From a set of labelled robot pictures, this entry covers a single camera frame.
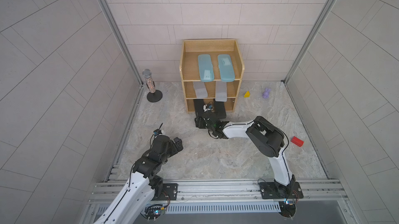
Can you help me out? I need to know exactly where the black pencil case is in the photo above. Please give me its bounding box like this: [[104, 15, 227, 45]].
[[193, 99, 205, 117], [214, 101, 227, 119]]

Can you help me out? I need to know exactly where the frosted white pencil case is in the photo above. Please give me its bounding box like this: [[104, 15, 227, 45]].
[[193, 81, 208, 99], [215, 81, 228, 102]]

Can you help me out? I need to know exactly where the teal pencil case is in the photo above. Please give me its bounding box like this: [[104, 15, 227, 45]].
[[218, 54, 235, 82], [197, 54, 215, 82]]

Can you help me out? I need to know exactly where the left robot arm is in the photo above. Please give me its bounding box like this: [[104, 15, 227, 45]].
[[96, 134, 183, 224]]

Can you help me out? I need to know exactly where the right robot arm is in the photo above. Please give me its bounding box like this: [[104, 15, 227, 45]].
[[194, 111, 295, 193]]

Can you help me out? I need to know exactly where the wooden three-tier shelf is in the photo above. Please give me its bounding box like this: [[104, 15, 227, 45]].
[[179, 39, 245, 113]]

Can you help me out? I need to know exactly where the glass grinder on black base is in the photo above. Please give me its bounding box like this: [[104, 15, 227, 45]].
[[142, 69, 163, 103]]

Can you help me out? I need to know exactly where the small purple toy figure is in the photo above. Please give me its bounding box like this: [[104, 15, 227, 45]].
[[262, 88, 271, 99]]

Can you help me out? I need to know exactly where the left circuit board connector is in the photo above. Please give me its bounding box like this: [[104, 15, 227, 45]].
[[144, 204, 166, 222]]

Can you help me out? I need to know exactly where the small red block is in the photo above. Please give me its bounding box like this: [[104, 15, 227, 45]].
[[291, 136, 304, 147]]

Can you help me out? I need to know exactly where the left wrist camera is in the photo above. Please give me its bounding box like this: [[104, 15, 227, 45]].
[[153, 129, 163, 137]]

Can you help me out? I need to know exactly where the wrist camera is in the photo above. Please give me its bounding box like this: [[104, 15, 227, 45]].
[[153, 129, 163, 137], [203, 104, 214, 112]]

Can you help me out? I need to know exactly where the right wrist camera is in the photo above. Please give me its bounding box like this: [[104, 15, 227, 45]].
[[203, 104, 214, 112]]

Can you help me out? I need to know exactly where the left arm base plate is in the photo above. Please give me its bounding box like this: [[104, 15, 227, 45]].
[[152, 184, 178, 201]]

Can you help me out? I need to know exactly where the aluminium mounting rail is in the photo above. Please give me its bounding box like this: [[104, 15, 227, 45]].
[[88, 178, 348, 205]]

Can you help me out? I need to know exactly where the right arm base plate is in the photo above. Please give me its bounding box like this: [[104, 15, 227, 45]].
[[258, 180, 303, 200]]

